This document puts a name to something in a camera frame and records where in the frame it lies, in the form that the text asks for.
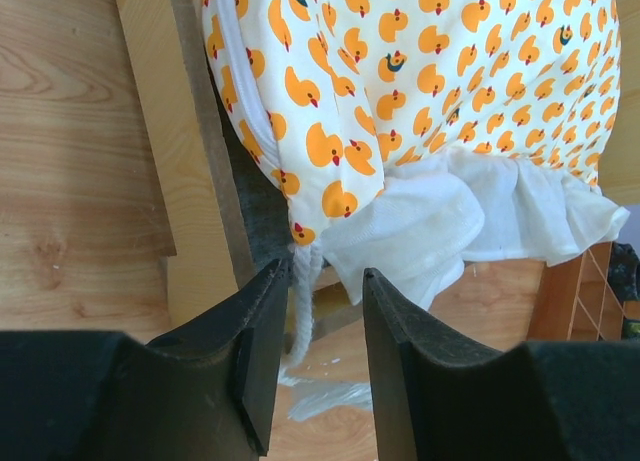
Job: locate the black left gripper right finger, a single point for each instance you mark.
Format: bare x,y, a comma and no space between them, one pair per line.
440,395

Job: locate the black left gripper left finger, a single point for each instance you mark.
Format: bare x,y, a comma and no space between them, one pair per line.
202,391

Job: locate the duck print bed cover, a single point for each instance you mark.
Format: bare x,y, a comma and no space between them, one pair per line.
417,136

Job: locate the wooden compartment organizer box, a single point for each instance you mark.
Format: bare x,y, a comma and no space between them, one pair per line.
575,301

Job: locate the wooden pet bed frame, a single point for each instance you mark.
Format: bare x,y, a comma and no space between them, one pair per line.
227,218

